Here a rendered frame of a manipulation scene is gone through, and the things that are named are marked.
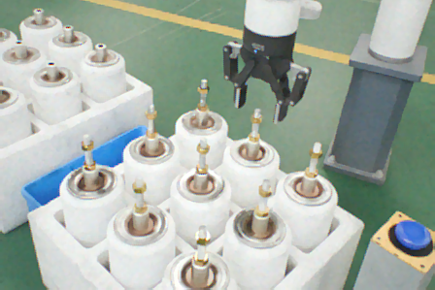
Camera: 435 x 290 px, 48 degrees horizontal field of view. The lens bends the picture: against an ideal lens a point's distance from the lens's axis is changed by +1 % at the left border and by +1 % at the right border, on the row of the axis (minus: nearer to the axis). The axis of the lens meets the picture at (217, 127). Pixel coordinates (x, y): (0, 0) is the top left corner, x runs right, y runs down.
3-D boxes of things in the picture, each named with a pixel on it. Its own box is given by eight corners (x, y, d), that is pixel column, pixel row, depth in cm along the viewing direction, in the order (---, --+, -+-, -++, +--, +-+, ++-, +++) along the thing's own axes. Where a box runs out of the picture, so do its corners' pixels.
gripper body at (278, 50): (231, 19, 67) (226, 78, 73) (285, 38, 64) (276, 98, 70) (258, 3, 73) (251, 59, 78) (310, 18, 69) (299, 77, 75)
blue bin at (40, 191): (143, 163, 117) (142, 122, 110) (175, 185, 112) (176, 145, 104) (27, 231, 99) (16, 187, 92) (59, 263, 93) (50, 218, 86)
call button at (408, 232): (401, 225, 64) (406, 213, 62) (432, 242, 62) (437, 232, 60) (386, 241, 61) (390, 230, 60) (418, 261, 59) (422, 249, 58)
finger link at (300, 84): (298, 71, 68) (283, 101, 72) (309, 78, 68) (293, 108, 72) (306, 63, 70) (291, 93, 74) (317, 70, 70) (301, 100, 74)
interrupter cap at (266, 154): (281, 149, 85) (281, 146, 84) (263, 175, 79) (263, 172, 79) (241, 136, 87) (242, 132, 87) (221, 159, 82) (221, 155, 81)
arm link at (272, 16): (321, 16, 72) (330, -26, 68) (287, 44, 64) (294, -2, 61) (268, -1, 76) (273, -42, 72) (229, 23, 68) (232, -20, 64)
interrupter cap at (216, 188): (200, 211, 72) (200, 209, 71) (166, 185, 76) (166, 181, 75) (235, 188, 76) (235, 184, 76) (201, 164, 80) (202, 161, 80)
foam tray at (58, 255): (197, 182, 113) (201, 119, 102) (343, 289, 92) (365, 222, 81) (42, 283, 89) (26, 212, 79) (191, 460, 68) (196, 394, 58)
